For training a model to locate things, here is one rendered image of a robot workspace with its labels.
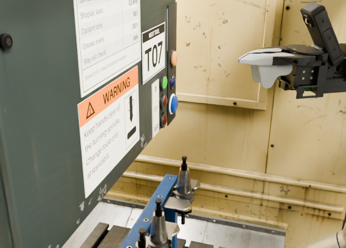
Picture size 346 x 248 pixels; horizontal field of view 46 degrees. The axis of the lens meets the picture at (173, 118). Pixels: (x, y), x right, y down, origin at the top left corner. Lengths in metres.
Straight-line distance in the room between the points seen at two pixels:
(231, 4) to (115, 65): 0.93
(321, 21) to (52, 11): 0.49
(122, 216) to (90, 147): 1.32
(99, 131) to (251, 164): 1.12
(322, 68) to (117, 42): 0.40
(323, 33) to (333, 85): 0.11
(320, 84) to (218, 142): 0.80
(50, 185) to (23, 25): 0.14
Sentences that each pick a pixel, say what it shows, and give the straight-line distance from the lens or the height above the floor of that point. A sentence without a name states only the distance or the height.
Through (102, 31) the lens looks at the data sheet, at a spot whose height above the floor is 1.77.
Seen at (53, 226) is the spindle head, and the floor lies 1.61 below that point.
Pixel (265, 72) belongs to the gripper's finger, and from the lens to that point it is 0.72.
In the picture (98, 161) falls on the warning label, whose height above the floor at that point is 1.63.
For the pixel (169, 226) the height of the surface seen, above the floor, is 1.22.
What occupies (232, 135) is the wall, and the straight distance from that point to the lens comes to 1.48.
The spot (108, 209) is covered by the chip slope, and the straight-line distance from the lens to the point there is 1.78.
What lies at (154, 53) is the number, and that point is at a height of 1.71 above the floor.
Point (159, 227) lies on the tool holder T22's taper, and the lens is 0.95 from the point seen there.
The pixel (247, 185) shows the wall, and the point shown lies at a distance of 1.57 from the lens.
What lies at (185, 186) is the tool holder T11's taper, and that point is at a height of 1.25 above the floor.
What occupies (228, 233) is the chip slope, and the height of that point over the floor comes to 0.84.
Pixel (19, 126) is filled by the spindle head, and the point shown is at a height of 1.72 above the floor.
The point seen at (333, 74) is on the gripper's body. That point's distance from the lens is 0.80.
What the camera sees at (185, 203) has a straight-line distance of 1.12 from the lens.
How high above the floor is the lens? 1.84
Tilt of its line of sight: 22 degrees down
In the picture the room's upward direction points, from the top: 1 degrees clockwise
